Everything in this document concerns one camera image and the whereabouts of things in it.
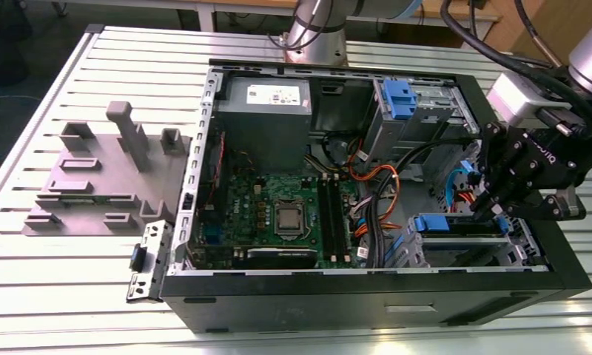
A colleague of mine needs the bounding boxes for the black open PC case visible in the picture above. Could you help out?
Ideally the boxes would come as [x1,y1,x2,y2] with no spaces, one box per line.
[157,58,592,332]

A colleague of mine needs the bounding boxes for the thin red wire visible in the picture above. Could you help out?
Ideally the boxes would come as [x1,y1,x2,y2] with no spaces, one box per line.
[210,131,228,193]

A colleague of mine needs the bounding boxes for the grey power supply unit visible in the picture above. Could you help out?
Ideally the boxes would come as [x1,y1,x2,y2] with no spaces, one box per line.
[210,76,313,175]

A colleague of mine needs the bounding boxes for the silver CPU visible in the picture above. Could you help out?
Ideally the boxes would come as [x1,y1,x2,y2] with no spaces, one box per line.
[275,207,305,229]

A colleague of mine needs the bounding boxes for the green motherboard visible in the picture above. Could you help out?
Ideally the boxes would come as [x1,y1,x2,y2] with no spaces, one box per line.
[192,172,364,270]

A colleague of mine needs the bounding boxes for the grey parts rack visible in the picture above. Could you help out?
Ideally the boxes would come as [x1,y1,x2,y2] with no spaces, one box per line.
[21,100,196,237]

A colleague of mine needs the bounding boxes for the brown wooden cabinet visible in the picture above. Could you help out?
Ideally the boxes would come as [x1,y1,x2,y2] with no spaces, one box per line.
[477,0,592,75]

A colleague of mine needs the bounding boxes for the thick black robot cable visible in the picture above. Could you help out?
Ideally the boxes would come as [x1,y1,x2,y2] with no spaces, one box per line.
[439,0,592,129]

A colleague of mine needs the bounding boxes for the orange wire bundle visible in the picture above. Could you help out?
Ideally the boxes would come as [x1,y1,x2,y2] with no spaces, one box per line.
[349,164,404,237]

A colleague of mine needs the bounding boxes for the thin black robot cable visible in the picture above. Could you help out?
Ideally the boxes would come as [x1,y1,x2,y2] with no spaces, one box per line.
[512,0,564,70]

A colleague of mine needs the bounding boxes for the CPU socket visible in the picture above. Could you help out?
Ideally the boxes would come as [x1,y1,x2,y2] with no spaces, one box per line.
[271,198,313,240]

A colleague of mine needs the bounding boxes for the blue wire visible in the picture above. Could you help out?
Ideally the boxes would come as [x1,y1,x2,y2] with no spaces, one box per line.
[443,160,480,215]

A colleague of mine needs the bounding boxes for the green RAM stick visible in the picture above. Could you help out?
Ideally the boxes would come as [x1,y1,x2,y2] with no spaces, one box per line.
[56,197,112,206]

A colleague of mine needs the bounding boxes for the blue plastic drive latch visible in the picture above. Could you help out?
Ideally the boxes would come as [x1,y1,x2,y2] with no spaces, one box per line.
[381,79,420,121]

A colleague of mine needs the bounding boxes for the wooden desk white frame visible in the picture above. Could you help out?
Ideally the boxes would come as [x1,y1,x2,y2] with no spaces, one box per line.
[176,0,504,51]

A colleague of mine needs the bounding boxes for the hard disk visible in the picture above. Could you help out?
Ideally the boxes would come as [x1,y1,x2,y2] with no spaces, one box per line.
[412,214,508,240]

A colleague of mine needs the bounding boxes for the black cable bundle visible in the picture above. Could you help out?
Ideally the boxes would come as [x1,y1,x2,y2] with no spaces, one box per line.
[364,136,475,267]

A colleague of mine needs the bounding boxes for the black graphics card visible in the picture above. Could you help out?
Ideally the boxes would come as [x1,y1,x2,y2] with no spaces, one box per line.
[230,244,321,270]

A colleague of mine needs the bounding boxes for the black RAM slot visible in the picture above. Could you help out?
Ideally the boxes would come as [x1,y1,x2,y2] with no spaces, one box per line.
[328,172,352,263]
[316,172,340,263]

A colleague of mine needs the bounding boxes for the metal disk bay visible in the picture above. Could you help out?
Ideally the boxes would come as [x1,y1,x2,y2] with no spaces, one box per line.
[407,212,548,269]

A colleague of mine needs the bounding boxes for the orange power wire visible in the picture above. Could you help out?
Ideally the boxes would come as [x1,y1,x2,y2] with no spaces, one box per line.
[453,186,480,206]

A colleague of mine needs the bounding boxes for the metal drive cage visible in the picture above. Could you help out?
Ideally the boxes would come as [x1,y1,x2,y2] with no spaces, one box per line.
[363,78,480,167]

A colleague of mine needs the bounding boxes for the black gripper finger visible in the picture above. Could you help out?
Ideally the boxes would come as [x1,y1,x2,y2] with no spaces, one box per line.
[485,173,587,223]
[471,121,517,219]

